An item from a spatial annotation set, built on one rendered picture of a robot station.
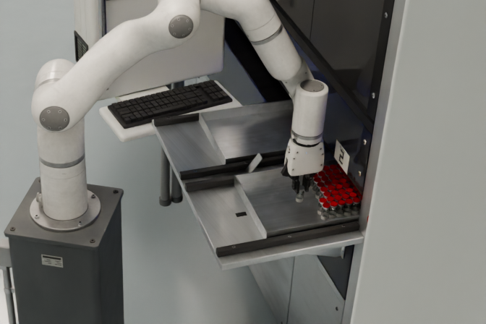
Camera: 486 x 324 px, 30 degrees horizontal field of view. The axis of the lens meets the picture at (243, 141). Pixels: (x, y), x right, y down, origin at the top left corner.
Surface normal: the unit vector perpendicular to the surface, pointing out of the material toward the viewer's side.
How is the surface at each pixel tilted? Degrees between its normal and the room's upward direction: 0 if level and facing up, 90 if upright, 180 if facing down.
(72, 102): 70
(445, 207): 90
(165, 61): 90
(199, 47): 90
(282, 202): 0
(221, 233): 0
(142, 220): 0
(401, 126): 90
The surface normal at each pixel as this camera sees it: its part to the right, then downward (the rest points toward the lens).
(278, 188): 0.06, -0.83
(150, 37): -0.47, 0.70
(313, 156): 0.33, 0.55
